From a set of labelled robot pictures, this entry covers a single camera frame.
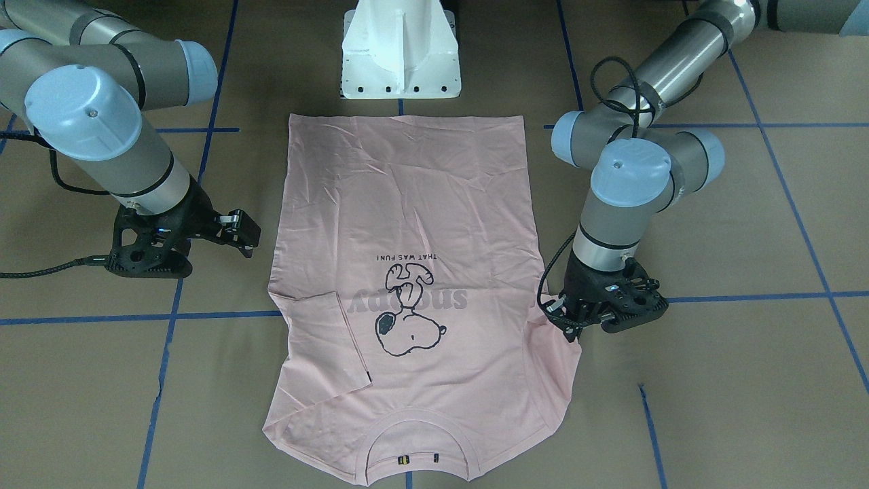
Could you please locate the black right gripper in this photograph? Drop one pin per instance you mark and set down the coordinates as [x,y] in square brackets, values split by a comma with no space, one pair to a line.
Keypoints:
[193,216]

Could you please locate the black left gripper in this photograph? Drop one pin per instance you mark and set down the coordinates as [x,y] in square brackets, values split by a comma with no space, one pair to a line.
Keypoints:
[582,282]

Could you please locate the pink Snoopy t-shirt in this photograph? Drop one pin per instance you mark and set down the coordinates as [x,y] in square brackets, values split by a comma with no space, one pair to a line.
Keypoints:
[406,268]

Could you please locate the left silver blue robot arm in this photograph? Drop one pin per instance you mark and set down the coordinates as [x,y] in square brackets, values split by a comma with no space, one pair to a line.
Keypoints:
[637,171]

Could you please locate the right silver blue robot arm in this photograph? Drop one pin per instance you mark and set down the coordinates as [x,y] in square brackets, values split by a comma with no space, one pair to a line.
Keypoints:
[82,78]

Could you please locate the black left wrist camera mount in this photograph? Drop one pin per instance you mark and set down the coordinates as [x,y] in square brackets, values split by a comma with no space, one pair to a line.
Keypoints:
[634,299]

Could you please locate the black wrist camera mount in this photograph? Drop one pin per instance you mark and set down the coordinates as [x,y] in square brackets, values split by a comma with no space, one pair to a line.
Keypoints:
[149,246]
[634,299]

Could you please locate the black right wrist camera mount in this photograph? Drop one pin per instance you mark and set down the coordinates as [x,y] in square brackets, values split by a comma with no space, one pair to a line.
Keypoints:
[149,246]

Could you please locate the white pillar base mount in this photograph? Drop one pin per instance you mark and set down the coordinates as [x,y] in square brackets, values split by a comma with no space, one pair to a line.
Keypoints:
[400,49]

